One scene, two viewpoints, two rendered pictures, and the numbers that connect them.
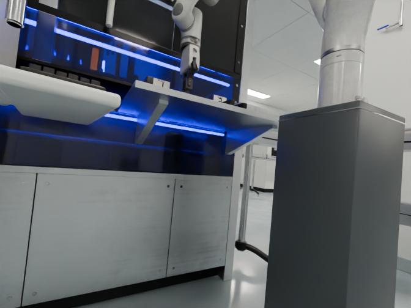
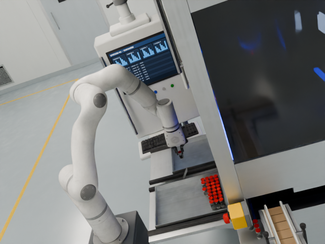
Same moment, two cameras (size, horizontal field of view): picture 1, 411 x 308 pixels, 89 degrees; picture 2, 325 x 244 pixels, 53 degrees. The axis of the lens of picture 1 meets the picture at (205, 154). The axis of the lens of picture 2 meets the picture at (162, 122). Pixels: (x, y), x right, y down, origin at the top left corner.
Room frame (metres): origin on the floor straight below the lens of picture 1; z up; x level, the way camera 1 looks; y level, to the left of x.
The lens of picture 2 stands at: (1.75, -1.02, 2.05)
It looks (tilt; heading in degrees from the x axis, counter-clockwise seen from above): 31 degrees down; 130
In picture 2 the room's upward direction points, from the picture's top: 22 degrees counter-clockwise
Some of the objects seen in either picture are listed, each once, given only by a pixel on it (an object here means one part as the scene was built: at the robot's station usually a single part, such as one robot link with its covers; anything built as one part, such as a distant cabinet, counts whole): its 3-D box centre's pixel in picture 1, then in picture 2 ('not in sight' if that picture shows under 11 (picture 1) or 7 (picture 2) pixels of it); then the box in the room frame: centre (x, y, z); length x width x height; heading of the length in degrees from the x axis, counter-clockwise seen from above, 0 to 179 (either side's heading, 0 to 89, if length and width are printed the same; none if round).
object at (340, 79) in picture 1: (339, 87); (103, 222); (0.65, -0.41, 0.95); 0.19 x 0.19 x 0.18
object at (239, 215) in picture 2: not in sight; (239, 215); (1.30, -0.26, 0.99); 0.08 x 0.07 x 0.07; 29
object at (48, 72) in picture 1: (62, 96); (168, 137); (0.56, 0.40, 0.82); 0.40 x 0.14 x 0.02; 37
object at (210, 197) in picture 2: not in sight; (210, 192); (1.08, -0.09, 0.90); 0.18 x 0.02 x 0.05; 119
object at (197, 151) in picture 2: not in sight; (200, 151); (0.91, 0.20, 0.90); 0.34 x 0.26 x 0.04; 29
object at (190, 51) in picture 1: (189, 60); (174, 134); (0.85, 0.10, 1.09); 0.10 x 0.07 x 0.11; 29
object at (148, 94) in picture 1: (205, 118); (192, 177); (0.93, 0.02, 0.87); 0.70 x 0.48 x 0.02; 119
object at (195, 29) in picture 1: (191, 26); (166, 112); (0.85, 0.11, 1.24); 0.09 x 0.08 x 0.13; 155
